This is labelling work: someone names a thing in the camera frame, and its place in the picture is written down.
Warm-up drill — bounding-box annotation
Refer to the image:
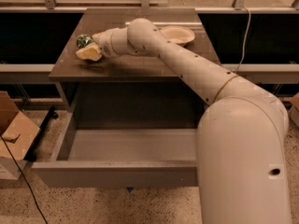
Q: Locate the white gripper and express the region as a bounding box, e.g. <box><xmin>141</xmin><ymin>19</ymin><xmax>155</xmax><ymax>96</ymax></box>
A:
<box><xmin>76</xmin><ymin>29</ymin><xmax>116</xmax><ymax>61</ymax></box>

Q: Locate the green soda can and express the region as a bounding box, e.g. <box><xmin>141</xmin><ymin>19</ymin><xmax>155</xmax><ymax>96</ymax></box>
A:
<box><xmin>76</xmin><ymin>34</ymin><xmax>94</xmax><ymax>49</ymax></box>

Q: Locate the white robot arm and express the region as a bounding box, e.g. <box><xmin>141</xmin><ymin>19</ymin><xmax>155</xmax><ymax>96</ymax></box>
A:
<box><xmin>77</xmin><ymin>19</ymin><xmax>292</xmax><ymax>224</ymax></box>

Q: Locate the open grey top drawer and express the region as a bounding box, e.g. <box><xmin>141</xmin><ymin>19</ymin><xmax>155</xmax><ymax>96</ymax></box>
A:
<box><xmin>31</xmin><ymin>91</ymin><xmax>200</xmax><ymax>189</ymax></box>

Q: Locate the dark grey cabinet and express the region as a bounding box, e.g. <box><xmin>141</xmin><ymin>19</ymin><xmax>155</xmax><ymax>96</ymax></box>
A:
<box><xmin>50</xmin><ymin>8</ymin><xmax>219</xmax><ymax>121</ymax></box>

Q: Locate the white bowl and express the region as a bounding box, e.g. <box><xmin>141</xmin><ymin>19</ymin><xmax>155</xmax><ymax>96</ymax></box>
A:
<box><xmin>161</xmin><ymin>26</ymin><xmax>195</xmax><ymax>47</ymax></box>

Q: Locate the cardboard box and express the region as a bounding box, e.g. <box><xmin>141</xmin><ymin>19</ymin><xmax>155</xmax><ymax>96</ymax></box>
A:
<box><xmin>0</xmin><ymin>91</ymin><xmax>39</xmax><ymax>180</ymax></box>

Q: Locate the black floor cable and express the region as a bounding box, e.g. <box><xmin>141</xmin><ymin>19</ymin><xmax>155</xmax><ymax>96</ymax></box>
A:
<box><xmin>0</xmin><ymin>134</ymin><xmax>50</xmax><ymax>224</ymax></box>

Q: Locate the white hanging cable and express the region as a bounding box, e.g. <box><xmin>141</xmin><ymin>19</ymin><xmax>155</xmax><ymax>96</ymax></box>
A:
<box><xmin>234</xmin><ymin>7</ymin><xmax>252</xmax><ymax>74</ymax></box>

